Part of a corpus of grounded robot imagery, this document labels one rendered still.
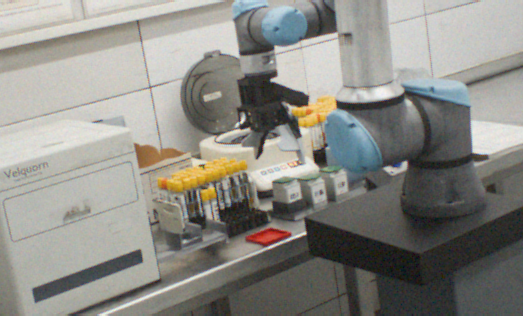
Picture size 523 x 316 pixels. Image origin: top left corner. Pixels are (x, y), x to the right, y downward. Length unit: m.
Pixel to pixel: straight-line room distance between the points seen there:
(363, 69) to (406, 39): 1.47
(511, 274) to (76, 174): 0.80
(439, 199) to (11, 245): 0.74
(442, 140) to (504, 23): 1.75
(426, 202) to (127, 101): 0.99
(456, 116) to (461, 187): 0.13
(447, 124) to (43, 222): 0.71
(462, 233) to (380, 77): 0.29
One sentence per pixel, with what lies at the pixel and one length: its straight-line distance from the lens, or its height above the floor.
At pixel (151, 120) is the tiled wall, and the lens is 2.43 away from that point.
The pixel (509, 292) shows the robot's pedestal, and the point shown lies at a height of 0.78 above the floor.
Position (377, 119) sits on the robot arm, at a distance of 1.55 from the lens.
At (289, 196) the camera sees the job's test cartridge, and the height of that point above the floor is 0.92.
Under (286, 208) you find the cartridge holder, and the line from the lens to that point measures 1.97.
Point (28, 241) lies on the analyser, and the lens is 1.61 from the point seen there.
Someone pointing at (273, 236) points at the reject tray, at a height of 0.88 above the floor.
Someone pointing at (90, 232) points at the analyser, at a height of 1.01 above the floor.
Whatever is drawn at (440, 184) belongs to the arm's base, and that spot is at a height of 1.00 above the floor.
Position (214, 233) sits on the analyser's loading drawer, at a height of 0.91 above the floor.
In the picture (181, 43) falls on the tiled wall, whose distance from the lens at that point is 2.47.
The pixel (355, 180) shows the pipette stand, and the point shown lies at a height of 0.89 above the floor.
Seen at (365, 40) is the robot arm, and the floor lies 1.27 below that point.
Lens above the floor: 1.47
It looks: 12 degrees down
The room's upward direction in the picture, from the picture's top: 10 degrees counter-clockwise
